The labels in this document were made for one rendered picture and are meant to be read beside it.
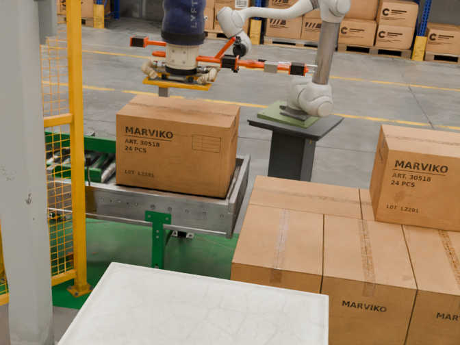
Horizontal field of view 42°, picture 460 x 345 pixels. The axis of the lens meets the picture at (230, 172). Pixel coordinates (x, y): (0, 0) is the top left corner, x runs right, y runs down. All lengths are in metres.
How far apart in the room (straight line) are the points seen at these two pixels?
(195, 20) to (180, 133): 0.57
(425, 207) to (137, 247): 1.73
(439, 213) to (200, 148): 1.26
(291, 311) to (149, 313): 0.36
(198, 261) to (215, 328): 2.20
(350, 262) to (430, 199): 0.62
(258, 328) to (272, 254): 1.26
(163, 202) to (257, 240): 0.56
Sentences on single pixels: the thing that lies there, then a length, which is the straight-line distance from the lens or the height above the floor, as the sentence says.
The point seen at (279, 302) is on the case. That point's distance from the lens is 1.59.
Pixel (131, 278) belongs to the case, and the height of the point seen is 1.02.
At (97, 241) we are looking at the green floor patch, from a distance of 3.85.
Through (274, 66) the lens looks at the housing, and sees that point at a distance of 3.08.
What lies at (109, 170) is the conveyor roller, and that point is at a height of 0.55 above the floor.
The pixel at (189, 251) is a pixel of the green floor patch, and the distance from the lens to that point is 3.75.
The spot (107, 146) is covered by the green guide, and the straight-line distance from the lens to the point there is 3.70.
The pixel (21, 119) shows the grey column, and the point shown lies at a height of 1.20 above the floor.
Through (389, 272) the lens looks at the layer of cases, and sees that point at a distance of 2.76.
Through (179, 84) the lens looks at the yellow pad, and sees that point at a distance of 3.06.
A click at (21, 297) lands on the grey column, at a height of 0.41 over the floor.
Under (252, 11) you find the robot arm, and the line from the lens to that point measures 3.58.
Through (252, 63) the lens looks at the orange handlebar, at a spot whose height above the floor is 1.25.
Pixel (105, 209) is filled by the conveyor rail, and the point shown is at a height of 0.47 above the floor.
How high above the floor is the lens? 1.92
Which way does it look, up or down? 23 degrees down
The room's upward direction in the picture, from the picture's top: 5 degrees clockwise
